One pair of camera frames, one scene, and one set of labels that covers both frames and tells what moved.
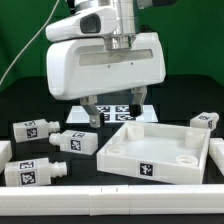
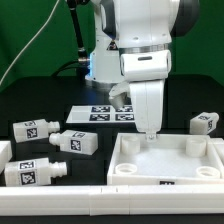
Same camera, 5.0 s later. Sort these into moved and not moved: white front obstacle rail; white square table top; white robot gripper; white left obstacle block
Moved: white square table top; white robot gripper
Not moved: white left obstacle block; white front obstacle rail
